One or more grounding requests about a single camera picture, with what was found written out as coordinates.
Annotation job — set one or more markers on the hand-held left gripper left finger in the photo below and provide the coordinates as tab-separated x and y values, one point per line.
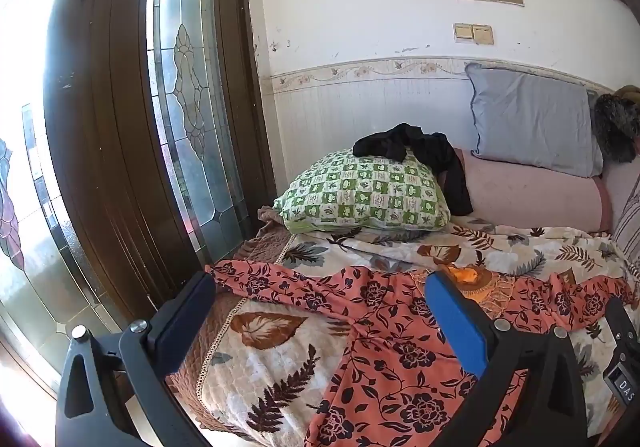
187	322

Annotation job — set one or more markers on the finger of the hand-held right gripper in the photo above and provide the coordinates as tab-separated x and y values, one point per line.
619	327

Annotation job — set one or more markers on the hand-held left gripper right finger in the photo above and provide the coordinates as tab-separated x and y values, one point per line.
457	322

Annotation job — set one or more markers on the orange floral garment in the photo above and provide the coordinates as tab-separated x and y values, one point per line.
390	327

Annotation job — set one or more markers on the leaf-print quilted blanket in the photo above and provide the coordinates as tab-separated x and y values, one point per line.
260	367

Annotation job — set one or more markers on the striped cushion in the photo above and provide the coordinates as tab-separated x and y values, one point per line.
629	227

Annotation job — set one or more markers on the pink bolster cushion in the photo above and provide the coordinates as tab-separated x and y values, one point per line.
525	197

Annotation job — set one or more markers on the stained glass side panel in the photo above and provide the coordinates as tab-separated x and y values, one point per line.
45	277

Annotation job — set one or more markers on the green checked pillow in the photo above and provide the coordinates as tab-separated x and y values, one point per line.
360	192

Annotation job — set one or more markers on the black garment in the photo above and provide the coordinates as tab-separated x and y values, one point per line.
430	149

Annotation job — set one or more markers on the dark furry item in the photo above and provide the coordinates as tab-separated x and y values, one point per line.
617	127

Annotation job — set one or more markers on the brown door with stained glass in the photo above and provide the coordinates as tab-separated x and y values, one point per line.
125	127

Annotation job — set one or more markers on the blue-grey pillow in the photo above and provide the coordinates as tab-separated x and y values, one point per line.
530	122

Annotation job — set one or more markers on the beige wall switch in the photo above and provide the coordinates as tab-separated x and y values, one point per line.
483	34
463	32

